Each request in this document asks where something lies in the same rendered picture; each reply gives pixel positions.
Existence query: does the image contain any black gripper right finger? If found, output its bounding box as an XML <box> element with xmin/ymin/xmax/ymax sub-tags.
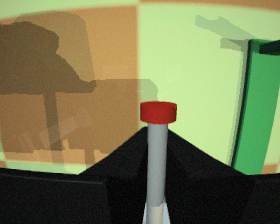
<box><xmin>164</xmin><ymin>128</ymin><xmax>280</xmax><ymax>224</ymax></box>

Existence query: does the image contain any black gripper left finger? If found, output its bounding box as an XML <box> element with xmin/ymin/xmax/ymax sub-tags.
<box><xmin>0</xmin><ymin>127</ymin><xmax>148</xmax><ymax>224</ymax></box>

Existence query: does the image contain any grey tapered pin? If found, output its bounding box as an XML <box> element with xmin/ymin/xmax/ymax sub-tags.
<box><xmin>140</xmin><ymin>101</ymin><xmax>177</xmax><ymax>224</ymax></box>

